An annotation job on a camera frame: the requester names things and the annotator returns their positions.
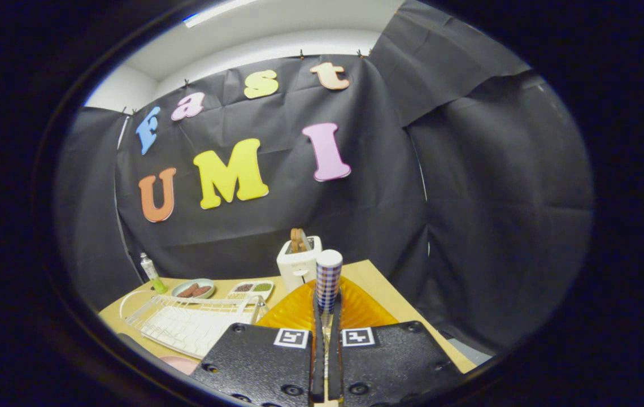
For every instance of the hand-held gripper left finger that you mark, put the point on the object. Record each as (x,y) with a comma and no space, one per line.
(318,362)

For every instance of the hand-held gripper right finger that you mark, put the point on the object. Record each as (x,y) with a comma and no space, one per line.
(334,362)

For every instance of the pink plate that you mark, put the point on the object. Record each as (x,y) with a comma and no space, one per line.
(181,364)

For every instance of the light blue dish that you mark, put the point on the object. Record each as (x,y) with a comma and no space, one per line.
(195,281)

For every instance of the pile of green beans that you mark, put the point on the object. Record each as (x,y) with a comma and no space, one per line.
(262,287)

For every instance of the white divided tray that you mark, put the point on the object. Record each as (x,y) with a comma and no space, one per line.
(249,295)

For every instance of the white toaster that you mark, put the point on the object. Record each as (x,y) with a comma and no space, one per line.
(296,268)

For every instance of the pile of dark red beans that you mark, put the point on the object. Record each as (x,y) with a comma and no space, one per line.
(243,287)

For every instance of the brown bread slice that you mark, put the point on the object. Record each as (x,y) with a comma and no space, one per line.
(294,242)
(302,240)

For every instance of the brown meat piece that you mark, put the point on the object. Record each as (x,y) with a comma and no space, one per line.
(187,291)
(203,290)

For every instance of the white drip tray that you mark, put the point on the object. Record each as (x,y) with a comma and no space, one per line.
(186,330)

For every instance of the green drink bottle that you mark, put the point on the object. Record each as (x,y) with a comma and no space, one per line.
(152,277)

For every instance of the black backdrop cloth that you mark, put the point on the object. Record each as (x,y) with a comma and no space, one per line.
(469,226)

